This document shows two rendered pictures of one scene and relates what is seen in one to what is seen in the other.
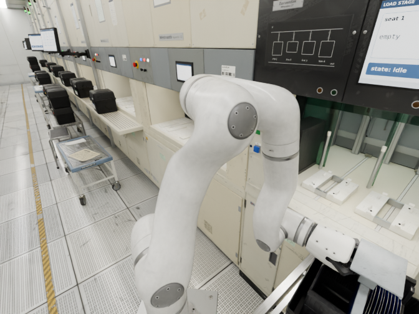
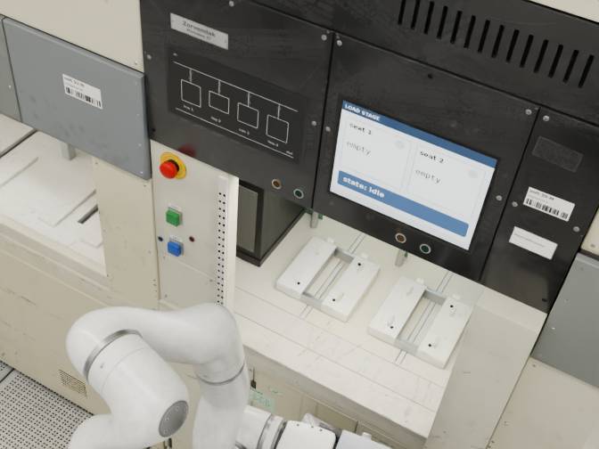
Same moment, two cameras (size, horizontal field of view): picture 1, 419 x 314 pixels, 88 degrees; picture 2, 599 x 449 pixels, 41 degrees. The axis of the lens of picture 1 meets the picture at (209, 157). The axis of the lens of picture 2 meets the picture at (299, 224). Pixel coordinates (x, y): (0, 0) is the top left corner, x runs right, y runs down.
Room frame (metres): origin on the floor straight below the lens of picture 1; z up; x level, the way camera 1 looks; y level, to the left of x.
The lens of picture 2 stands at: (-0.29, 0.10, 2.49)
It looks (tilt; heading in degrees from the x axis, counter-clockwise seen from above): 44 degrees down; 333
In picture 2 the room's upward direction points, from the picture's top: 6 degrees clockwise
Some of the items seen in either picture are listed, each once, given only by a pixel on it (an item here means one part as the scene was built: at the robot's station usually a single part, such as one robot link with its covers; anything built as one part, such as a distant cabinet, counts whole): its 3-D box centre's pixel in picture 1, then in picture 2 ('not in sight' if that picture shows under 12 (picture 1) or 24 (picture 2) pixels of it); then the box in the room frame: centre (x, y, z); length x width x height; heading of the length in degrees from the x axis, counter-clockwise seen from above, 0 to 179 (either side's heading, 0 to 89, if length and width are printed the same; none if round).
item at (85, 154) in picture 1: (84, 154); not in sight; (2.23, 1.45, 0.47); 0.31 x 0.23 x 0.02; 59
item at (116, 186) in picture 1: (88, 164); not in sight; (2.39, 1.54, 0.24); 0.97 x 0.52 x 0.48; 41
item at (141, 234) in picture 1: (158, 260); not in sight; (0.39, 0.14, 1.07); 0.19 x 0.12 x 0.24; 22
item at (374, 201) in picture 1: (389, 211); (421, 319); (0.75, -0.82, 0.89); 0.22 x 0.21 x 0.04; 128
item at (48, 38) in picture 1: (66, 44); not in sight; (3.16, 1.83, 1.59); 0.50 x 0.41 x 0.36; 128
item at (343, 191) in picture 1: (330, 184); (329, 276); (0.96, -0.65, 0.89); 0.22 x 0.21 x 0.04; 128
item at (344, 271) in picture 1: (338, 260); not in sight; (0.36, -0.32, 1.09); 0.08 x 0.06 x 0.01; 166
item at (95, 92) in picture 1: (103, 100); not in sight; (2.86, 1.38, 0.93); 0.30 x 0.28 x 0.26; 35
